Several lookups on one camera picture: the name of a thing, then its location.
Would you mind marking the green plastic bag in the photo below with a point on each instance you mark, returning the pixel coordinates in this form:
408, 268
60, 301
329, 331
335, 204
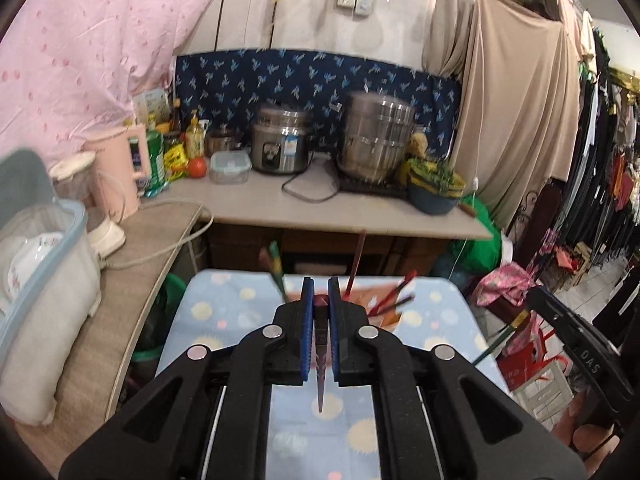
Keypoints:
480, 250

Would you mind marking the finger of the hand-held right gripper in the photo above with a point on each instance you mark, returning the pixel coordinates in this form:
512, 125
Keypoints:
565, 325

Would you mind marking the black induction cooker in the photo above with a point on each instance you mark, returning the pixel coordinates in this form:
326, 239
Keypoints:
372, 187

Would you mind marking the blue printed tablecloth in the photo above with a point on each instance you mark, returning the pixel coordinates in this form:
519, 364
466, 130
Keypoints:
225, 320

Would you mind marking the person's right hand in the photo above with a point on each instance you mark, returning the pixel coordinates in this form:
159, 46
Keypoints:
595, 442

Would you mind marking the pink dotted cloth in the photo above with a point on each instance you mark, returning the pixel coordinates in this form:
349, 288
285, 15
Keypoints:
90, 50

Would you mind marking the tall steel steamer pot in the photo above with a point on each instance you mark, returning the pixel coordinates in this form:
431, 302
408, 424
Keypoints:
375, 135

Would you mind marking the yellow snack packet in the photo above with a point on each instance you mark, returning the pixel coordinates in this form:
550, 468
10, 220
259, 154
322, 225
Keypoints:
176, 162

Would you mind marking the clear food container blue lid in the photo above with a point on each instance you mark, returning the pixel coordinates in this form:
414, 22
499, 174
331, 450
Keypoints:
230, 169

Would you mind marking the small steel pot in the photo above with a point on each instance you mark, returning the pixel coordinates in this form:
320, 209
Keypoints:
224, 142

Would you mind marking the dark red chopstick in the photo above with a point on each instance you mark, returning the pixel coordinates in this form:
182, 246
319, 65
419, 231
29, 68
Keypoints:
402, 303
320, 360
356, 265

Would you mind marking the green chopstick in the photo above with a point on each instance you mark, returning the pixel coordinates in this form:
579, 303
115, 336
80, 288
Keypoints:
500, 337
276, 270

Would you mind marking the dark blue floral cloth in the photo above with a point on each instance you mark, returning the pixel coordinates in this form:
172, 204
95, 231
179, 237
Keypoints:
300, 75

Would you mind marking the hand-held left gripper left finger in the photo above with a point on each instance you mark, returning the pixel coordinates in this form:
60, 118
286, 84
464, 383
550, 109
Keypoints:
307, 332

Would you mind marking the yellow oil bottle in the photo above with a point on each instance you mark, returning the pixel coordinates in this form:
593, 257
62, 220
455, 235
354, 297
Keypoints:
195, 140

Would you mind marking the pink floral cloth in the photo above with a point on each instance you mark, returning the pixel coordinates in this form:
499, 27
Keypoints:
502, 285

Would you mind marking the beige kitchen counter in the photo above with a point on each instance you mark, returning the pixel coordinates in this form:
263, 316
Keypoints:
310, 215

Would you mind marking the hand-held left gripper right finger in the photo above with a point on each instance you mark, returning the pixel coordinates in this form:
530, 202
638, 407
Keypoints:
334, 332

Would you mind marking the red bag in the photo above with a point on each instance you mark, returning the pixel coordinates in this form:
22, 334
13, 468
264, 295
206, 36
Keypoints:
525, 355

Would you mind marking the beige curtain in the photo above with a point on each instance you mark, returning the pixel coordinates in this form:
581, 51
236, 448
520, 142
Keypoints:
520, 110

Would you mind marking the red tomato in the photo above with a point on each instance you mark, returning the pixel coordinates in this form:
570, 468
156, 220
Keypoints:
197, 167

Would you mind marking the steel rice cooker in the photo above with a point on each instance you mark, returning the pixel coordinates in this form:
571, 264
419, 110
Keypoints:
280, 142

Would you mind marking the pink electric kettle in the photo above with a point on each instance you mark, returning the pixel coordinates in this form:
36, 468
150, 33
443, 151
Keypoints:
115, 180

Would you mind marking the white dish box blue lid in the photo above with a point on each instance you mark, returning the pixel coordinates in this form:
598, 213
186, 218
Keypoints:
50, 350

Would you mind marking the white floral bowl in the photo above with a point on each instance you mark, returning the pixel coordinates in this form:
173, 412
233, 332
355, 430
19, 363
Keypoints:
30, 270

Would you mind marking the row of hanging clothes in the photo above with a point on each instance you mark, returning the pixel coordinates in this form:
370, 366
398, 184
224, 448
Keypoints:
610, 160

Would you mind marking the blue basin with vegetables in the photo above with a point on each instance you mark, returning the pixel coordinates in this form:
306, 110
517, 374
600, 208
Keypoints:
432, 197

